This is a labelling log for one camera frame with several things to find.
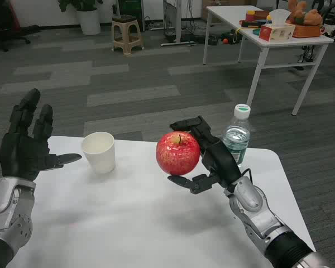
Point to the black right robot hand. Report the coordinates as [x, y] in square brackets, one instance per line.
[220, 159]

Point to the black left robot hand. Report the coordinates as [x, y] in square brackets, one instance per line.
[19, 153]

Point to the red apple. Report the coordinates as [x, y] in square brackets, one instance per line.
[177, 156]

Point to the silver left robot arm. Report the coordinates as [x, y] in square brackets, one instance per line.
[8, 206]

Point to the clear water bottle white cap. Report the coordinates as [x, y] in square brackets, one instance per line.
[238, 134]

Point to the white paper cup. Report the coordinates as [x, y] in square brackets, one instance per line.
[99, 156]

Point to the black bag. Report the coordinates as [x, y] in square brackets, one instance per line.
[213, 40]

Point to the black office chair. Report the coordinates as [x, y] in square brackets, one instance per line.
[2, 30]

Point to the white metal-legged table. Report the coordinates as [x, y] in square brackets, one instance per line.
[296, 43]

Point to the red white tissue box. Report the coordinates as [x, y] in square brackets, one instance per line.
[276, 32]

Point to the white standing desk leg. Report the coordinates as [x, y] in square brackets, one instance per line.
[178, 22]

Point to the white plant pot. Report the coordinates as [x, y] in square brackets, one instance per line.
[88, 23]

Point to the beige plastic stool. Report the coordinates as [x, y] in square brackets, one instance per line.
[127, 33]

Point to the black computer tower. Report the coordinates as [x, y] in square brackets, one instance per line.
[134, 11]

